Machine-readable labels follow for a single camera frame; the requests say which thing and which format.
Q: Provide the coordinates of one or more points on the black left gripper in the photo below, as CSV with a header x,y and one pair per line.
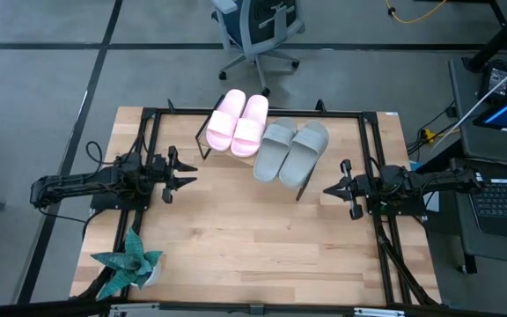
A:
x,y
161,165

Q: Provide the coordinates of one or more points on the black power adapter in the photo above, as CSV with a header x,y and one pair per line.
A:
x,y
495,81

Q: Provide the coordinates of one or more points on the yellow plug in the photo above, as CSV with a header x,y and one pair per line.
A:
x,y
430,134

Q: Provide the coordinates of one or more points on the wooden shelf with black frame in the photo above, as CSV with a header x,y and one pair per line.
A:
x,y
247,159

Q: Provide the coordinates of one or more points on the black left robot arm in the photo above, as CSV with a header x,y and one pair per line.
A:
x,y
82,182

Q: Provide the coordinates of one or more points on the black desk leg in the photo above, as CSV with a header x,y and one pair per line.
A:
x,y
500,39

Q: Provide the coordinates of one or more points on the silver metal bracket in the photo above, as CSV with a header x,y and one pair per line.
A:
x,y
379,312
134,310

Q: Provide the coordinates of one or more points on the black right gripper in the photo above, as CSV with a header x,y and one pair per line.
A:
x,y
363,187

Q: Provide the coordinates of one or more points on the pink slide sandal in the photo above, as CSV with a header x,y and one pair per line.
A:
x,y
247,132
222,127

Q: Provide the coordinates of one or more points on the laptop computer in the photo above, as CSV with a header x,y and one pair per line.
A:
x,y
478,145

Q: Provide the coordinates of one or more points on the black metal table frame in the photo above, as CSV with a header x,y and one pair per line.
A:
x,y
183,111

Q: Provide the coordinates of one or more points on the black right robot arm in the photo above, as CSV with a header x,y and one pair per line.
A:
x,y
438,180

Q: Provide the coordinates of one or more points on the black laptop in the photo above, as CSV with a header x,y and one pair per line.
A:
x,y
504,202

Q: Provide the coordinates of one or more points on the grey office chair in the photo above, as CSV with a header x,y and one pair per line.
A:
x,y
253,26

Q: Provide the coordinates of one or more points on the green potted plant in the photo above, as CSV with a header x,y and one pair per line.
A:
x,y
130,264

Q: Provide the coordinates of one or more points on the grey slide sandal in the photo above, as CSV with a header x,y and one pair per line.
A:
x,y
302,154
273,149

